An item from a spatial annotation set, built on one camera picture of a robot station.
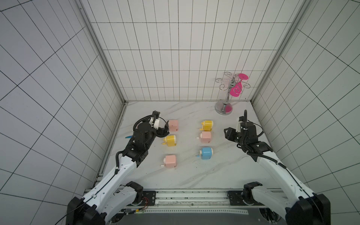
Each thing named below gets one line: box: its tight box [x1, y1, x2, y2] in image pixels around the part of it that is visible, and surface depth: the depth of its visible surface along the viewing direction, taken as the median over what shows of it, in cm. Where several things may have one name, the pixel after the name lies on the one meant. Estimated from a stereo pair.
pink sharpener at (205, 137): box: [195, 131, 212, 144], surface depth 94 cm
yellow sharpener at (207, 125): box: [199, 120, 214, 132], surface depth 99 cm
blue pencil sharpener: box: [195, 147, 214, 160], surface depth 85 cm
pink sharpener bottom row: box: [160, 155, 177, 168], surface depth 82 cm
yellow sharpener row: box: [161, 135, 177, 147], surface depth 90 cm
